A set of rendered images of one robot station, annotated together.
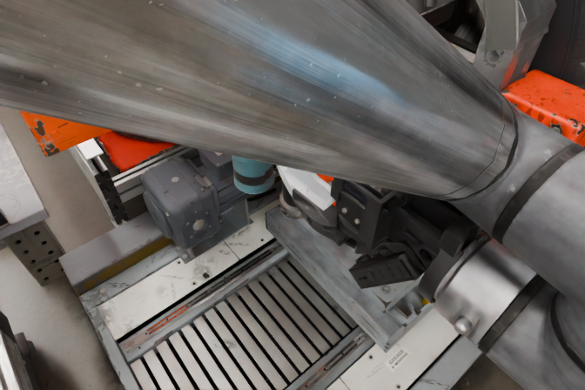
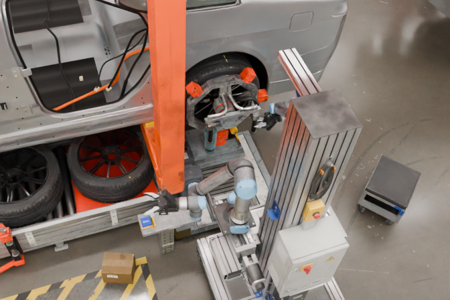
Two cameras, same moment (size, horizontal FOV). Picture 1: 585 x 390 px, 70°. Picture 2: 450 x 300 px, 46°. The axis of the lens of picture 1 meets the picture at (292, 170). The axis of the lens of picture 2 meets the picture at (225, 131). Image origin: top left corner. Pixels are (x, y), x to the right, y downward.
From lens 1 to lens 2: 3.63 m
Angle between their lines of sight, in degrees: 49
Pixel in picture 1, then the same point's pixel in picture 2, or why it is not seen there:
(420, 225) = (276, 116)
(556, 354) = not seen: hidden behind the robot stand
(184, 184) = (193, 170)
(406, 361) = (247, 155)
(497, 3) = (254, 90)
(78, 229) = (150, 238)
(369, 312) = (234, 154)
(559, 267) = not seen: hidden behind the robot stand
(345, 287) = (224, 156)
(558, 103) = (262, 93)
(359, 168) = not seen: hidden behind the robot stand
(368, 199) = (272, 118)
